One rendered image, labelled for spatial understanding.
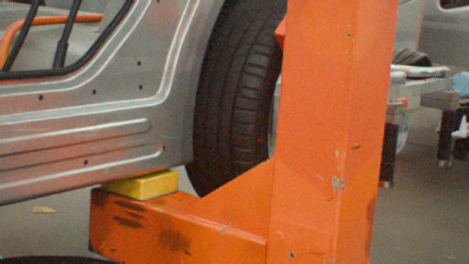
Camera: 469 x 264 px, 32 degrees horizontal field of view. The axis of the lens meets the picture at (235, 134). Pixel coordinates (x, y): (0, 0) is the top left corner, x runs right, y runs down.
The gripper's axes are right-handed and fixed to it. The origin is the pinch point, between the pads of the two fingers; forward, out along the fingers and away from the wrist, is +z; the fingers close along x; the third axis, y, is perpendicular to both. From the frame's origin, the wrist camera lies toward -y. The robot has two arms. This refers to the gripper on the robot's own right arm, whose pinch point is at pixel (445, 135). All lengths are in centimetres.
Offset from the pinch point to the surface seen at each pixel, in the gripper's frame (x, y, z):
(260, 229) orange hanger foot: -10, -13, 71
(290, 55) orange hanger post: -5, 24, 73
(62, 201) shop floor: -222, -82, -67
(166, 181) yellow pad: -43, -11, 63
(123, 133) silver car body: -42, 2, 79
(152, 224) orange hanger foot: -38, -19, 73
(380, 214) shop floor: -100, -83, -180
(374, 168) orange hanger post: 9, 2, 60
